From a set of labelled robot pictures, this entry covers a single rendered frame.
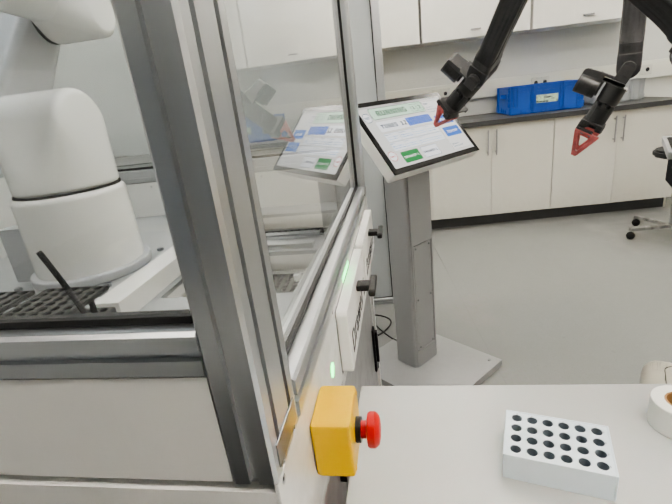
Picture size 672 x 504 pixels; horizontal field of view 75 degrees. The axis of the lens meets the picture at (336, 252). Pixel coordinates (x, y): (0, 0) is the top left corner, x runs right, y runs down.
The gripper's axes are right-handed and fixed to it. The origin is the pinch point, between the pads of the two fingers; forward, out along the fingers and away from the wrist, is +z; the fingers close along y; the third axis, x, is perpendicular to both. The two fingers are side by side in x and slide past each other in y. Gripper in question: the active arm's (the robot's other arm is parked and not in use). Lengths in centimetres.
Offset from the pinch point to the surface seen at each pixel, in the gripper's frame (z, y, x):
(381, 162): 16.7, 14.0, -0.5
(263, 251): -49, 107, 37
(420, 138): 15.0, -9.5, -4.6
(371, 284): -18, 74, 39
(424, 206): 36.0, -14.4, 14.4
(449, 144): 15.2, -22.5, 1.1
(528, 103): 79, -246, -45
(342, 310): -23, 86, 42
